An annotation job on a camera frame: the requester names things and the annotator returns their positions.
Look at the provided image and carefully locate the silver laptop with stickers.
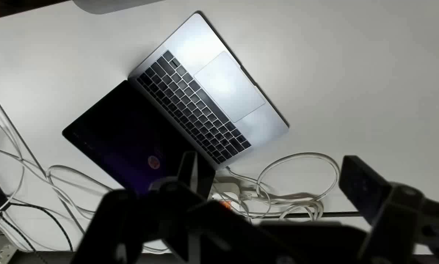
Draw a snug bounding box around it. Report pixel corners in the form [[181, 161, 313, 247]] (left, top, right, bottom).
[[62, 10, 291, 197]]

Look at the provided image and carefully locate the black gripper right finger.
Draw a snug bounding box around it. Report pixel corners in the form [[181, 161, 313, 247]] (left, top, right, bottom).
[[338, 153, 395, 227]]

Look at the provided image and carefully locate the white power strip cable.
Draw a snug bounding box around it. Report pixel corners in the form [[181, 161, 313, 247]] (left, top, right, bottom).
[[0, 82, 118, 252]]

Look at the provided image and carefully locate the white charger cable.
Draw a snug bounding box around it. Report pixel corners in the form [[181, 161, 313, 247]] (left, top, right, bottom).
[[225, 150, 342, 222]]

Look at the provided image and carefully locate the white power strip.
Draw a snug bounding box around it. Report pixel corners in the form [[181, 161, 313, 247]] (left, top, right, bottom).
[[210, 175, 260, 212]]

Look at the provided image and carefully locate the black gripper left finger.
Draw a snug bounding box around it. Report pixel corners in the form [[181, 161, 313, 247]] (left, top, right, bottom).
[[176, 149, 218, 199]]

